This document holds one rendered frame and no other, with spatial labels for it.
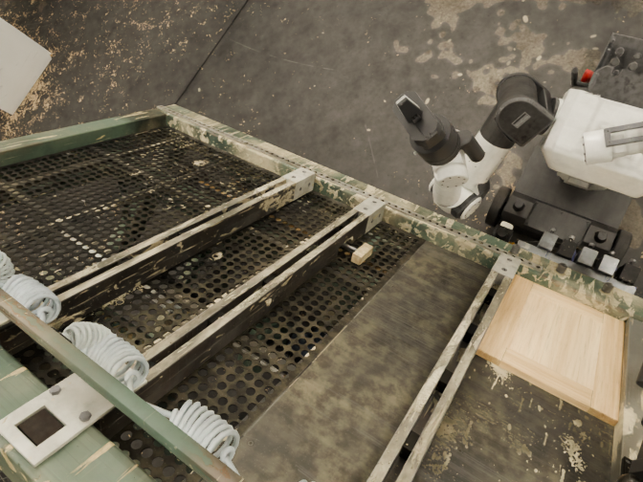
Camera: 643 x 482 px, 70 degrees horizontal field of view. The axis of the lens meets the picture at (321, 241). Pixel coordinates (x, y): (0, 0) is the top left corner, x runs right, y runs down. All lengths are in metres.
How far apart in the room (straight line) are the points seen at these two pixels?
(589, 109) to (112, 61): 3.42
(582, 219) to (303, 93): 1.71
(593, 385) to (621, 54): 0.72
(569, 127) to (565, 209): 1.19
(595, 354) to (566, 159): 0.50
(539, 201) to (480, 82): 0.80
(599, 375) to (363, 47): 2.29
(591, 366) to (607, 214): 1.16
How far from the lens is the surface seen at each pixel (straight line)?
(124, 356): 0.76
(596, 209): 2.37
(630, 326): 1.51
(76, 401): 0.85
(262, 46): 3.31
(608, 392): 1.28
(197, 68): 3.49
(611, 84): 1.19
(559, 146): 1.18
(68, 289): 1.14
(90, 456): 0.80
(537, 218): 2.30
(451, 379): 1.01
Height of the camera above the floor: 2.40
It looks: 67 degrees down
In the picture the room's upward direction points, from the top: 55 degrees counter-clockwise
